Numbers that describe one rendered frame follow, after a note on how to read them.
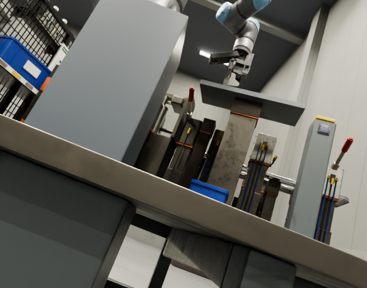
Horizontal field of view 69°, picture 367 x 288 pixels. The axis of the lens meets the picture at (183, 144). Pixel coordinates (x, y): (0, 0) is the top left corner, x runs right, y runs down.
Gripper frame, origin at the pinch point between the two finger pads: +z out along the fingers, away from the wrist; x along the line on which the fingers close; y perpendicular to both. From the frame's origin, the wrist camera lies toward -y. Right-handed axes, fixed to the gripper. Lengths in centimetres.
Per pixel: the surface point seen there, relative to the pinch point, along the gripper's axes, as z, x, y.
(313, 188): 27.3, -9.6, 36.7
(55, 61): -15, 53, -106
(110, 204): 53, -45, -9
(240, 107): 6.9, -5.4, 8.4
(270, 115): 3.0, 0.1, 20.1
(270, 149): 12.5, 8.1, 25.3
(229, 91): 3.0, -7.0, 2.9
